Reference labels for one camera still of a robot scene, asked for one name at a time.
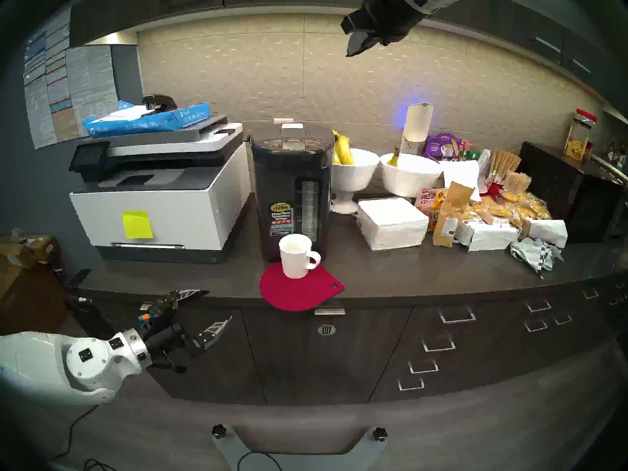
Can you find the dark lower cabinet unit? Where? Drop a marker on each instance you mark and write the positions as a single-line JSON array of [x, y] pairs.
[[343, 367]]

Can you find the yellow snack bag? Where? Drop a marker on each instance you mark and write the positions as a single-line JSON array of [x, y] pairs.
[[520, 205]]

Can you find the white pedestal bowl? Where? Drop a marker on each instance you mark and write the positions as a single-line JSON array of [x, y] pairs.
[[351, 175]]

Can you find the white grey office printer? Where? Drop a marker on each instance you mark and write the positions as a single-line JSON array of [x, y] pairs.
[[171, 210]]

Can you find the colourful notice poster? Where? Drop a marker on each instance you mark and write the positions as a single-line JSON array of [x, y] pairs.
[[41, 97]]

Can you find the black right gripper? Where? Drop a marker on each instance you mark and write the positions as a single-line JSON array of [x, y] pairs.
[[392, 11]]

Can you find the green tea packets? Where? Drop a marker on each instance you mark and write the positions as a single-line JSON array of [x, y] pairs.
[[471, 153]]

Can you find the pink snack packet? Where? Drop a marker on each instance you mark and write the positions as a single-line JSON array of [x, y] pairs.
[[425, 201]]

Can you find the black stapler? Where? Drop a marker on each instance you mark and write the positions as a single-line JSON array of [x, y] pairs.
[[159, 101]]

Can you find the red teardrop silicone mat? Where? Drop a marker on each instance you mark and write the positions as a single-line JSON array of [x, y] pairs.
[[299, 294]]

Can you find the black star knob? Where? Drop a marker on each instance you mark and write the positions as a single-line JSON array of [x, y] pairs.
[[379, 434], [219, 431]]

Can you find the yellow round clip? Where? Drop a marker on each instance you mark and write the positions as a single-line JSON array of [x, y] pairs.
[[439, 197]]

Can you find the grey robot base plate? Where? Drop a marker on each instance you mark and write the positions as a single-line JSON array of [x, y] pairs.
[[299, 460]]

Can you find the large white bowl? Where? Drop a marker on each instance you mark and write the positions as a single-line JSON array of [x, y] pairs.
[[412, 178]]

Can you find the white plug-in night light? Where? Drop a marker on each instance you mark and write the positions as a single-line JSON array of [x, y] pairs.
[[417, 124]]

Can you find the purple coffee bag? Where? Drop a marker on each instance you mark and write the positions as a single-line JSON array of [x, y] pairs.
[[436, 145]]

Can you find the white printed carton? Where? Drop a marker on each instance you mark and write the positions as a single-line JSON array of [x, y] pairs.
[[490, 237]]

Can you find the black upright floor object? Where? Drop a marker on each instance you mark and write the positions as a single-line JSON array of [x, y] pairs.
[[88, 313]]

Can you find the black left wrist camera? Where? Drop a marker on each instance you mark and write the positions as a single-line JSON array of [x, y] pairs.
[[154, 315]]

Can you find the grey text notice poster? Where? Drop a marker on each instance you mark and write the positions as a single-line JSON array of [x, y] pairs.
[[93, 87]]

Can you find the yellow sticky note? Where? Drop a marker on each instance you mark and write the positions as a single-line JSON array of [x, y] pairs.
[[137, 224]]

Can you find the tall wooden stirrer bundle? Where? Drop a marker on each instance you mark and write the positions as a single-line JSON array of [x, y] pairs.
[[504, 166]]

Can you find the white folded paper bag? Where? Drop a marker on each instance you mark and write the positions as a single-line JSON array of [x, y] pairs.
[[549, 232]]

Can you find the red cup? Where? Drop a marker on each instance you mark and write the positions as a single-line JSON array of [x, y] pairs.
[[492, 189]]

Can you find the white upright paper bag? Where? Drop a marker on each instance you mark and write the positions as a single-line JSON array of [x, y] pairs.
[[461, 175]]

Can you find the white napkin stack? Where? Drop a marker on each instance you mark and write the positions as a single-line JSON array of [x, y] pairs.
[[392, 224]]

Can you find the yellow banana bunch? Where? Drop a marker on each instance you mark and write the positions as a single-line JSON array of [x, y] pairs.
[[345, 151]]

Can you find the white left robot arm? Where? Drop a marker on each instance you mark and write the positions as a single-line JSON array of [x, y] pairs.
[[49, 362]]

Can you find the white ceramic mug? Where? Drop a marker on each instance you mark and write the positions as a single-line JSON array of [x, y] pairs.
[[294, 259]]

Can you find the large cardboard box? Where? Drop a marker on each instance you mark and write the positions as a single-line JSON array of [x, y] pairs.
[[29, 300]]

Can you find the brown paper coffee bag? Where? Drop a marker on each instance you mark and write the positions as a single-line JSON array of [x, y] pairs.
[[451, 215]]

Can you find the black microwave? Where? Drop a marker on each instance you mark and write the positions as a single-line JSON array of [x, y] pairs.
[[574, 200]]

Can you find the blue printer paper ream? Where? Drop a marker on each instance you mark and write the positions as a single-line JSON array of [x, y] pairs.
[[147, 124]]

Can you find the small cardboard box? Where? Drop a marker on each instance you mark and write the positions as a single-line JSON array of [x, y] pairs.
[[14, 256], [41, 247]]

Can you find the sauce bottles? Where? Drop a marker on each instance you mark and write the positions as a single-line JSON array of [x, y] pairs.
[[613, 148]]

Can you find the short wooden stirrer bundle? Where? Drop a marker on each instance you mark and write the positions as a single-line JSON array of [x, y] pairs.
[[517, 181]]

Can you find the red lidded glass jar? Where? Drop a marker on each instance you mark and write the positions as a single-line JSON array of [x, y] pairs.
[[578, 139]]

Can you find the crumpled striped cloth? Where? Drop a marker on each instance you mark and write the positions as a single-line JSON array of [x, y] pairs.
[[532, 254]]

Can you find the oval trash bin label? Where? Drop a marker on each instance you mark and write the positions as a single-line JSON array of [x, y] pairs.
[[327, 329]]

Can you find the single yellow banana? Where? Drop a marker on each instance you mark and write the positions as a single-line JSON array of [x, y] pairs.
[[393, 158]]

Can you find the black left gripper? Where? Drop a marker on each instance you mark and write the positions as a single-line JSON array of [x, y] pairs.
[[169, 340]]

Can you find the black hot water dispenser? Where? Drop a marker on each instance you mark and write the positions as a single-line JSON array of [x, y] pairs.
[[289, 180]]

